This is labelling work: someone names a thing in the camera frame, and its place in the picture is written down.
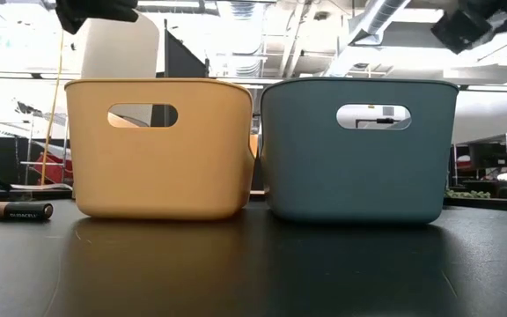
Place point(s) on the black copper Duracell AA battery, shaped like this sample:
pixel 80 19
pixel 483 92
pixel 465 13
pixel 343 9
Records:
pixel 24 211

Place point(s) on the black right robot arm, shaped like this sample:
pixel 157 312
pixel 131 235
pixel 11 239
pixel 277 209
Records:
pixel 506 11

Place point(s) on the white standing panel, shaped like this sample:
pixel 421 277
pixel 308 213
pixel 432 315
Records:
pixel 119 48

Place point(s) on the black standing panel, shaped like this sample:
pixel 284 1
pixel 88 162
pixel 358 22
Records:
pixel 183 57

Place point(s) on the green objects pile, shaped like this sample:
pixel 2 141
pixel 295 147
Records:
pixel 467 194

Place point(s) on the yellow plastic storage bin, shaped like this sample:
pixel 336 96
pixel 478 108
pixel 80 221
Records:
pixel 161 176

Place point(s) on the teal plastic storage bin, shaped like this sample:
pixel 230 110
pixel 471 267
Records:
pixel 354 176

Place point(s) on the silver ceiling air duct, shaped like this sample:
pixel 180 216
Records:
pixel 370 26

